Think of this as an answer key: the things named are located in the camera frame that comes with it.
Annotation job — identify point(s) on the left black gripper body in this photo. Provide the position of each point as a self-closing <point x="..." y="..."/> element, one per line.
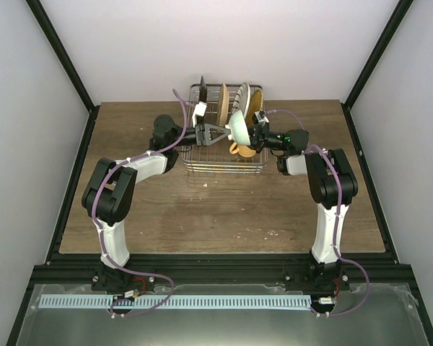
<point x="199" y="135"/>

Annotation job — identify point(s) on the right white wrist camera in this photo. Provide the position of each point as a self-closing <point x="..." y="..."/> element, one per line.
<point x="260" y="118"/>

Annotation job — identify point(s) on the black rimmed cream plate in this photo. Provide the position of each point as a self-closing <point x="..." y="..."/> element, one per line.
<point x="203" y="91"/>

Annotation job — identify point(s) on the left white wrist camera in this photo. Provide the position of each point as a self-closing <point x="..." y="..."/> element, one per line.
<point x="198" y="112"/>

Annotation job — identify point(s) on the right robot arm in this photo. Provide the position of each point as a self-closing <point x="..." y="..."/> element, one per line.
<point x="332" y="184"/>

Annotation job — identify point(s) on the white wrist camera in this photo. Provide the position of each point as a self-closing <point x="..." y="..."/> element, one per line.
<point x="260" y="118"/>
<point x="198" y="112"/>

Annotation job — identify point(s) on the metal front panel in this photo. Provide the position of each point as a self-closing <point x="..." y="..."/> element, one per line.
<point x="379" y="314"/>

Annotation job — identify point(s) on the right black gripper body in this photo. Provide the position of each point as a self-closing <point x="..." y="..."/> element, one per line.
<point x="263" y="132"/>

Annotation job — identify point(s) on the light blue slotted cable duct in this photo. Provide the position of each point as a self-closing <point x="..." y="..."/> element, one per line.
<point x="288" y="302"/>

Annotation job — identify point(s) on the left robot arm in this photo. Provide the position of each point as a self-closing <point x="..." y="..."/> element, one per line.
<point x="109" y="193"/>

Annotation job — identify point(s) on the yellow ceramic mug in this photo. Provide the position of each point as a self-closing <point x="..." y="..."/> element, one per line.
<point x="243" y="151"/>

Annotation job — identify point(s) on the wire dish rack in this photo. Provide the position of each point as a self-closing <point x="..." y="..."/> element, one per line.
<point x="217" y="158"/>

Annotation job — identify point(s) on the green celadon bowl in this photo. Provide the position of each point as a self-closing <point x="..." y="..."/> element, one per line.
<point x="238" y="130"/>

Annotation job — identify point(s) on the white blue striped plate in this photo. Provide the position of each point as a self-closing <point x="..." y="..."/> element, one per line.
<point x="241" y="100"/>

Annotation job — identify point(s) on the black aluminium frame rail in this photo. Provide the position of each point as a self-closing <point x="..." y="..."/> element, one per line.
<point x="291" y="271"/>

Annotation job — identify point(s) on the yellow woven pattern plate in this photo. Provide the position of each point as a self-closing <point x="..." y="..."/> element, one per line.
<point x="256" y="102"/>

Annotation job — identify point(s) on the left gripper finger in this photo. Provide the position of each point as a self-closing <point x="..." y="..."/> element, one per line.
<point x="212" y="127"/>
<point x="212" y="137"/>

